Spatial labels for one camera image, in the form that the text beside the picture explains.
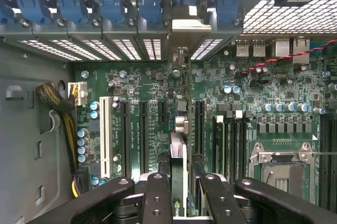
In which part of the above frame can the red black twisted wire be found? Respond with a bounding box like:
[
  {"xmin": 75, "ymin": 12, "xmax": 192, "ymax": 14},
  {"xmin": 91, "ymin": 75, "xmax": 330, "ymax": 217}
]
[{"xmin": 241, "ymin": 39, "xmax": 337, "ymax": 75}]

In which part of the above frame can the white PCI expansion slot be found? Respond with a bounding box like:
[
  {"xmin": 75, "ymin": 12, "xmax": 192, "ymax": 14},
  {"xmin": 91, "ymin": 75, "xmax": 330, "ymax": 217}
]
[{"xmin": 99, "ymin": 96, "xmax": 110, "ymax": 179}]

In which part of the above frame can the green Dell motherboard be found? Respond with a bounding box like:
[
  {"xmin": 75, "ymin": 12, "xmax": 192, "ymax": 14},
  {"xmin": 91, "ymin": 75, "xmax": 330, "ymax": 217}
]
[{"xmin": 71, "ymin": 38, "xmax": 337, "ymax": 210}]

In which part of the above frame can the black connector with wires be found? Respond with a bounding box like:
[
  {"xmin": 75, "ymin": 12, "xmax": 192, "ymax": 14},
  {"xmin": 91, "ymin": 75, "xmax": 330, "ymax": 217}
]
[{"xmin": 71, "ymin": 167, "xmax": 91, "ymax": 199}]

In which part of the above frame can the white power connector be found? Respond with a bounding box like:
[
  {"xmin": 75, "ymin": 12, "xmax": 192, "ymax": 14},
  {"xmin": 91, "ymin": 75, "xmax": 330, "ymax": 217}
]
[{"xmin": 67, "ymin": 82, "xmax": 88, "ymax": 107}]

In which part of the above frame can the CPU socket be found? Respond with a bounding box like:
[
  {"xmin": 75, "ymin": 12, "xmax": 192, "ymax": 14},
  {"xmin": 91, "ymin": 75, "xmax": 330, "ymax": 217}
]
[{"xmin": 249, "ymin": 141, "xmax": 317, "ymax": 204}]

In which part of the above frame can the black RAM slot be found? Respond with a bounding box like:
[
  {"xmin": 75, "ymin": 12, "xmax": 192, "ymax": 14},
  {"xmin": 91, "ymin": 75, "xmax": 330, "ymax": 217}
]
[
  {"xmin": 319, "ymin": 115, "xmax": 329, "ymax": 209},
  {"xmin": 241, "ymin": 110, "xmax": 253, "ymax": 181},
  {"xmin": 329, "ymin": 115, "xmax": 337, "ymax": 210},
  {"xmin": 225, "ymin": 110, "xmax": 234, "ymax": 182},
  {"xmin": 233, "ymin": 110, "xmax": 243, "ymax": 182}
]

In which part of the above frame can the perforated metal slot cover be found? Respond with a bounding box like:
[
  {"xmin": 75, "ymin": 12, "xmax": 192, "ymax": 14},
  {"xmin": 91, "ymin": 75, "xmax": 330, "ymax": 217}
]
[
  {"xmin": 190, "ymin": 38, "xmax": 224, "ymax": 60},
  {"xmin": 81, "ymin": 39, "xmax": 122, "ymax": 62},
  {"xmin": 49, "ymin": 39, "xmax": 103, "ymax": 62},
  {"xmin": 111, "ymin": 38, "xmax": 142, "ymax": 62},
  {"xmin": 17, "ymin": 39, "xmax": 83, "ymax": 62},
  {"xmin": 142, "ymin": 38, "xmax": 162, "ymax": 61}
]

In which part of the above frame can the grey metal PC case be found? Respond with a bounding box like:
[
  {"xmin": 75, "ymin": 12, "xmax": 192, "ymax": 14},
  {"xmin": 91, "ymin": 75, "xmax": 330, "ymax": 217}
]
[{"xmin": 0, "ymin": 0, "xmax": 337, "ymax": 224}]

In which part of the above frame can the metal ethernet port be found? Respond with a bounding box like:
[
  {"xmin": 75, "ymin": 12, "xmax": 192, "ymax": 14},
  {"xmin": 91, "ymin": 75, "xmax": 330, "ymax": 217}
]
[{"xmin": 292, "ymin": 37, "xmax": 311, "ymax": 65}]

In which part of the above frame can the white cable tie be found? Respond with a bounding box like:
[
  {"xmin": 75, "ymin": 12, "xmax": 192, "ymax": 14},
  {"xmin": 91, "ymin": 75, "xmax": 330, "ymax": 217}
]
[{"xmin": 48, "ymin": 109, "xmax": 61, "ymax": 133}]

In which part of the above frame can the short black expansion slot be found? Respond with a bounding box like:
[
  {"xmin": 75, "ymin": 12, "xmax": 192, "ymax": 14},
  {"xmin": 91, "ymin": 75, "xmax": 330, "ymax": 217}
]
[{"xmin": 157, "ymin": 101, "xmax": 167, "ymax": 127}]

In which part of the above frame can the braided yellow black cable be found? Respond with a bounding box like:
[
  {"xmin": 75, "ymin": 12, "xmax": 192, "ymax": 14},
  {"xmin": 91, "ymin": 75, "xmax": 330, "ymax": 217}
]
[{"xmin": 35, "ymin": 82, "xmax": 80, "ymax": 175}]

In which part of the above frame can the metal USB port block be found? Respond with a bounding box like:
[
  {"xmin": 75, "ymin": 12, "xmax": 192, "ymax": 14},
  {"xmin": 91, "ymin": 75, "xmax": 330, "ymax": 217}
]
[
  {"xmin": 235, "ymin": 39, "xmax": 251, "ymax": 57},
  {"xmin": 252, "ymin": 39, "xmax": 266, "ymax": 57},
  {"xmin": 274, "ymin": 39, "xmax": 292, "ymax": 58}
]

